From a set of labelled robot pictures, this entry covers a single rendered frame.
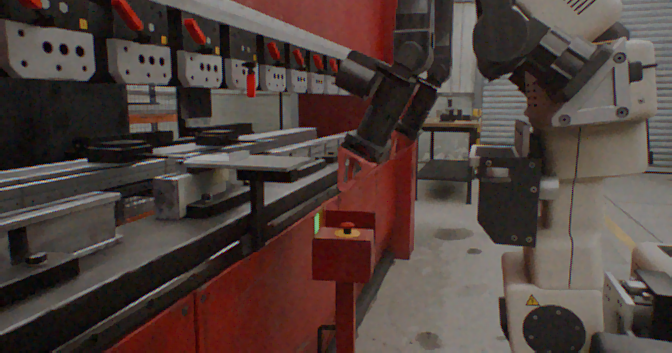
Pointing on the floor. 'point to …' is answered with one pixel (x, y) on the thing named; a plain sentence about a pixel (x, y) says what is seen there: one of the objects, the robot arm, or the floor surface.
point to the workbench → (439, 168)
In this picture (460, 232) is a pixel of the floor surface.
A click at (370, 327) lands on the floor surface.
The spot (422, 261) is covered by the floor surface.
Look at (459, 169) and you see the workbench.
